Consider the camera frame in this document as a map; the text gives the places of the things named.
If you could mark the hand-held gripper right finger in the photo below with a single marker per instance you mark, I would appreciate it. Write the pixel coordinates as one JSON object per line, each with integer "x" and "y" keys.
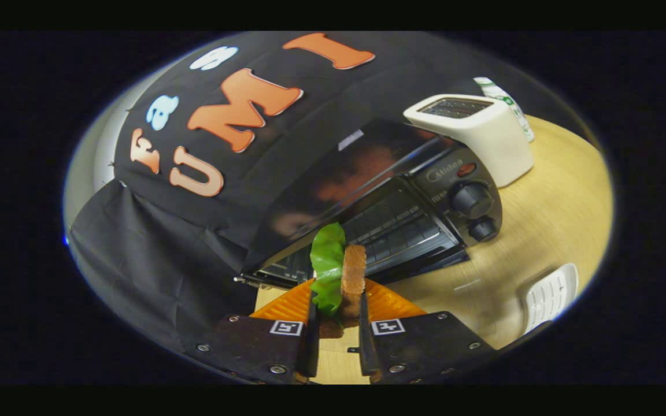
{"x": 366, "y": 341}

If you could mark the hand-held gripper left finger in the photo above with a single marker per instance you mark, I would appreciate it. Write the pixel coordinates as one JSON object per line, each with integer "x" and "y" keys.
{"x": 313, "y": 341}

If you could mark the lettuce and bread sandwich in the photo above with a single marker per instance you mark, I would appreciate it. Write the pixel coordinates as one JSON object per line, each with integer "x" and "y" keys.
{"x": 327, "y": 260}

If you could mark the black toaster oven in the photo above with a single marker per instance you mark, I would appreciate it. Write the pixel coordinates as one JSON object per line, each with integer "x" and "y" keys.
{"x": 367, "y": 167}

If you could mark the white pop-up toaster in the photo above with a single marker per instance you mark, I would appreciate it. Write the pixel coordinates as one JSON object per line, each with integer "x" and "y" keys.
{"x": 495, "y": 144}

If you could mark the white slotted tray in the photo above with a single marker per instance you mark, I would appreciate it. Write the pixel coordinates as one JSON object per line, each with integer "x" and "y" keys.
{"x": 550, "y": 297}

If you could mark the white bottle with green label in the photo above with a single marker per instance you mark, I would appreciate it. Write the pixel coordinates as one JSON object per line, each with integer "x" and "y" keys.
{"x": 506, "y": 98}

